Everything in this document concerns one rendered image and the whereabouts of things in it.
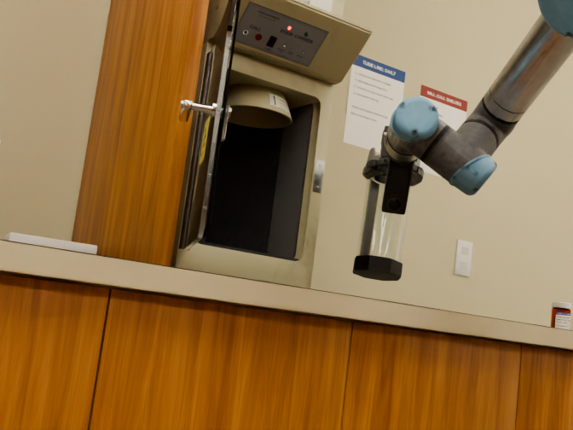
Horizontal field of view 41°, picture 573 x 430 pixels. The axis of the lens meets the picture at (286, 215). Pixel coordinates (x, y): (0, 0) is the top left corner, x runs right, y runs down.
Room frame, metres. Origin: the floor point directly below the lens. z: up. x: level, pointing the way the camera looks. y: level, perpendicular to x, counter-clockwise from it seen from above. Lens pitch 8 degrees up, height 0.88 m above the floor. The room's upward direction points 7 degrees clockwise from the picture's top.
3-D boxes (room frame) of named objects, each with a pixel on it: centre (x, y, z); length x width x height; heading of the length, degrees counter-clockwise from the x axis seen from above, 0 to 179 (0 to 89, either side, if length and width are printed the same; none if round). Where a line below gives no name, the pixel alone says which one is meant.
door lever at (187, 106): (1.22, 0.17, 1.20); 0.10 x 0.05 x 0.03; 11
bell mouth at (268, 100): (1.64, 0.10, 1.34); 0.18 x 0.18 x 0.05
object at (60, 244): (1.48, 0.45, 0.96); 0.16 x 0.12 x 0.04; 114
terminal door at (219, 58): (1.30, 0.15, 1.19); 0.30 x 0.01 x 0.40; 11
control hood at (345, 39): (1.50, 0.03, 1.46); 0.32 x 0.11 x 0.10; 123
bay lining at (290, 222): (1.65, 0.13, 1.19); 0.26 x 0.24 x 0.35; 123
